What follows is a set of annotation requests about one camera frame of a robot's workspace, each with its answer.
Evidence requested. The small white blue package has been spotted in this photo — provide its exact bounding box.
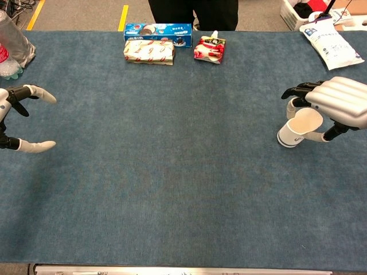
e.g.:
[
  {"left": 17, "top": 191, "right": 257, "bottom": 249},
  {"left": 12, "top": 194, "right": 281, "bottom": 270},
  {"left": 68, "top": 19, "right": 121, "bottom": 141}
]
[{"left": 329, "top": 7, "right": 353, "bottom": 22}]

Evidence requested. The blue Oreo cookie box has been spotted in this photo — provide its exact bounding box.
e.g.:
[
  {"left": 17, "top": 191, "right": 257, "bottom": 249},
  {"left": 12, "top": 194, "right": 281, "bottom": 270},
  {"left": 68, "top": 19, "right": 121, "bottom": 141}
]
[{"left": 123, "top": 23, "right": 193, "bottom": 49}]

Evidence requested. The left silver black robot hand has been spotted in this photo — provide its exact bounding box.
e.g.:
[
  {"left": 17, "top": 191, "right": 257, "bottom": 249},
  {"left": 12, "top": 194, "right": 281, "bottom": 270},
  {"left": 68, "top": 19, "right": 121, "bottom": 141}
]
[{"left": 0, "top": 84, "right": 57, "bottom": 154}]

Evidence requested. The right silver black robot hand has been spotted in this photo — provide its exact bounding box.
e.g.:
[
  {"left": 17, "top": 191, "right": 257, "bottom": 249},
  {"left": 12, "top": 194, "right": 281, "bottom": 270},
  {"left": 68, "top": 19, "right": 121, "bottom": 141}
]
[{"left": 281, "top": 76, "right": 367, "bottom": 143}]

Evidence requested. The red fruit jelly pouch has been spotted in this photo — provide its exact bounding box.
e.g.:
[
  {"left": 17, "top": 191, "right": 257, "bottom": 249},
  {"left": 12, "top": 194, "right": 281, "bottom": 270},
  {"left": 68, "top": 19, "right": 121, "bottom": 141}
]
[{"left": 193, "top": 30, "right": 227, "bottom": 65}]

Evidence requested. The yellow floor tape strip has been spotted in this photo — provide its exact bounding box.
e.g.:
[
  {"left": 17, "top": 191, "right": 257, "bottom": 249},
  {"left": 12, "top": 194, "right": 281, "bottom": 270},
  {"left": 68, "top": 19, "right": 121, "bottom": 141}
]
[
  {"left": 26, "top": 0, "right": 46, "bottom": 31},
  {"left": 118, "top": 5, "right": 130, "bottom": 32}
]

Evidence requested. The brown cardboard box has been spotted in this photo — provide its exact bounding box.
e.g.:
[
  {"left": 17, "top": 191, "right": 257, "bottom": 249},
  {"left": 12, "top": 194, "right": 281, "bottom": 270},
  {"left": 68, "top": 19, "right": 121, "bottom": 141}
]
[{"left": 334, "top": 0, "right": 367, "bottom": 15}]

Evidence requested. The person in black trousers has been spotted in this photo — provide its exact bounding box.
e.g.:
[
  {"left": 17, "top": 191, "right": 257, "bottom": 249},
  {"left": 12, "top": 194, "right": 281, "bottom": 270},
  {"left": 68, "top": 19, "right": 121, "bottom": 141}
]
[{"left": 147, "top": 0, "right": 239, "bottom": 32}]

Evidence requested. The red label soda bottle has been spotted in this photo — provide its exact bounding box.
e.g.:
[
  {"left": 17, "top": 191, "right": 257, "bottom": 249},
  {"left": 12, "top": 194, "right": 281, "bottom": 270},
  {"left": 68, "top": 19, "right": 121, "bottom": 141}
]
[{"left": 0, "top": 42, "right": 23, "bottom": 80}]

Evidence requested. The white paper cup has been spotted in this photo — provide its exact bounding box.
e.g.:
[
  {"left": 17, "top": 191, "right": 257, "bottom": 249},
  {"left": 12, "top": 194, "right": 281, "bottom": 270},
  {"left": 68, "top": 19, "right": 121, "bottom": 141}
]
[{"left": 276, "top": 107, "right": 323, "bottom": 148}]

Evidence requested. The aluminium profile rail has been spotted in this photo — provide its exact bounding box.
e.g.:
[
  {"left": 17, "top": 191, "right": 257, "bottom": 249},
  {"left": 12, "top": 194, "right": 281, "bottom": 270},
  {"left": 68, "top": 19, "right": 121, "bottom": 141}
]
[{"left": 34, "top": 265, "right": 333, "bottom": 275}]

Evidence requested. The cream red printed snack pack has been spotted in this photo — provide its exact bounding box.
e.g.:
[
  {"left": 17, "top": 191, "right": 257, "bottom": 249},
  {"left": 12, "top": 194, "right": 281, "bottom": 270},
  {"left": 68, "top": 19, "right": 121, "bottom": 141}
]
[{"left": 123, "top": 39, "right": 175, "bottom": 66}]

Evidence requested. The black cable bundle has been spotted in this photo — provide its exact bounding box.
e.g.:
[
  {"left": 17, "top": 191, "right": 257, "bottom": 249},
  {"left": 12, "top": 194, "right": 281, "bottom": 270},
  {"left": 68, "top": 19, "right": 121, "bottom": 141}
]
[{"left": 0, "top": 0, "right": 38, "bottom": 29}]

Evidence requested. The white printed plastic bag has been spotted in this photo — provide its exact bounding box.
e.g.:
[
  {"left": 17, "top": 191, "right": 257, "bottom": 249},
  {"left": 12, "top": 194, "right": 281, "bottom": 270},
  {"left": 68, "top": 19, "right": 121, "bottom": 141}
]
[{"left": 299, "top": 19, "right": 365, "bottom": 71}]

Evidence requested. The white plastic basket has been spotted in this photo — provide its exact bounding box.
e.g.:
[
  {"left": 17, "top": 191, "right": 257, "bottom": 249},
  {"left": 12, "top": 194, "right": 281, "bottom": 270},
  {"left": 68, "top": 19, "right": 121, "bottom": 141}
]
[{"left": 280, "top": 0, "right": 330, "bottom": 32}]

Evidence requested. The blue felt table cloth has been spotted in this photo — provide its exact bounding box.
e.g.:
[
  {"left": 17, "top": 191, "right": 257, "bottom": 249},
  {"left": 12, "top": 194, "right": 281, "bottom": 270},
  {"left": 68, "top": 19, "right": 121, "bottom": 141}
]
[{"left": 0, "top": 30, "right": 367, "bottom": 272}]

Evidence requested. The clear plastic bottle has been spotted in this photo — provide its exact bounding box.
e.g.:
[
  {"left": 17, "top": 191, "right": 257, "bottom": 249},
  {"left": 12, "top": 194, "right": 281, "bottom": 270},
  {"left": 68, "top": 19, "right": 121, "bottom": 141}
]
[{"left": 0, "top": 10, "right": 37, "bottom": 69}]

